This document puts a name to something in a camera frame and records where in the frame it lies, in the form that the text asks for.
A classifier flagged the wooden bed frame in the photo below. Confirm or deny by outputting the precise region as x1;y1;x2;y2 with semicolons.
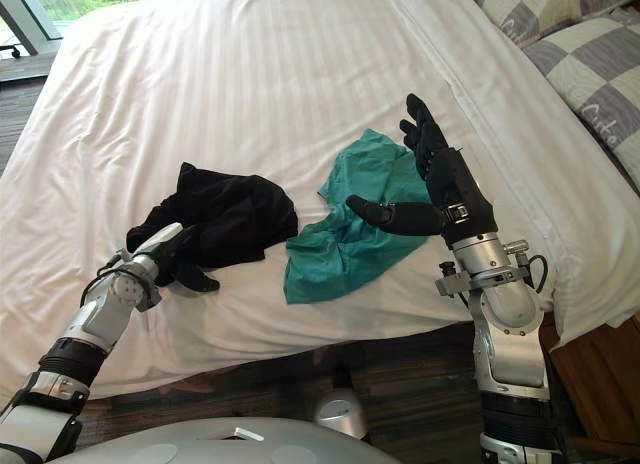
539;313;640;459

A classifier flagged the silver robot torso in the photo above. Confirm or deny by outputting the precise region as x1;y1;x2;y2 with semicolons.
45;416;401;464

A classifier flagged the teal green garment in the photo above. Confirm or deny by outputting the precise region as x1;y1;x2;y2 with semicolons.
282;128;432;306

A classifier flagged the silver robot leg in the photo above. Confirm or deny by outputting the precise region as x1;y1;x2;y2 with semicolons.
313;364;372;443

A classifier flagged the black garment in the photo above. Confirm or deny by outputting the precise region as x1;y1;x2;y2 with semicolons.
125;161;300;271

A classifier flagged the grey checkered pillow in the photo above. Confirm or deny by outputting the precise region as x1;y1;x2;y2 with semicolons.
458;0;640;49
522;7;640;191

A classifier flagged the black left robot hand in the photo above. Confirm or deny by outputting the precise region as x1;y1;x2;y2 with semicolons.
132;222;221;293

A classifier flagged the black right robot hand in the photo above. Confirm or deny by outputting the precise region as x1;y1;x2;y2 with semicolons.
345;93;500;249

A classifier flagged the white quilt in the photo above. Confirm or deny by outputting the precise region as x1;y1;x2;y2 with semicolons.
0;0;640;401

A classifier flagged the grey window frame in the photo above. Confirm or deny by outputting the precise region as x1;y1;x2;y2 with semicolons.
0;0;64;56

